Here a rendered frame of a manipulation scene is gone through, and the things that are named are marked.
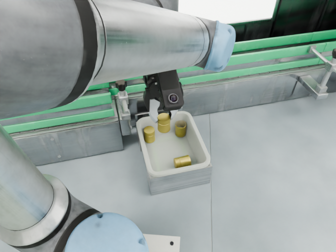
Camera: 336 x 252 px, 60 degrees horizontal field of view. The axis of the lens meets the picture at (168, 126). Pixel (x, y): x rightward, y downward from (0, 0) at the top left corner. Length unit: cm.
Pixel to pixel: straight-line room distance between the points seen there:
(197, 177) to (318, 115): 54
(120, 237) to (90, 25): 34
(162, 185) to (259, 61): 51
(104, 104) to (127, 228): 44
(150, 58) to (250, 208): 62
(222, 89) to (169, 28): 70
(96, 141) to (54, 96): 71
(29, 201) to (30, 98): 27
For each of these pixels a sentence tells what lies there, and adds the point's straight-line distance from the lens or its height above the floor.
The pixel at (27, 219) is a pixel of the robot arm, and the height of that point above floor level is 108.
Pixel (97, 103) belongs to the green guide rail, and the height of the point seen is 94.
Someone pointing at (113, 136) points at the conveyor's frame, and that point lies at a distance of 88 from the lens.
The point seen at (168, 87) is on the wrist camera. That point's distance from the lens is 64.
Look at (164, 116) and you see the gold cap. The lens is 77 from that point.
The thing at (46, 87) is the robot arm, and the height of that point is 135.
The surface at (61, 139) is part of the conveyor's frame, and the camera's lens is 88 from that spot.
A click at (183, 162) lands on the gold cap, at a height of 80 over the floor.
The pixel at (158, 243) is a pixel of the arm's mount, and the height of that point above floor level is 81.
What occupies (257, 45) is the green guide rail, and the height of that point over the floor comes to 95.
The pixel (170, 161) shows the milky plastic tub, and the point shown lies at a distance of 87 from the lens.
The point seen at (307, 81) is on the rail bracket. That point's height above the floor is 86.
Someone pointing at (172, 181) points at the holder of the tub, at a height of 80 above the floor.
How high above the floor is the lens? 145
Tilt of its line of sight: 45 degrees down
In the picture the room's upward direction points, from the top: straight up
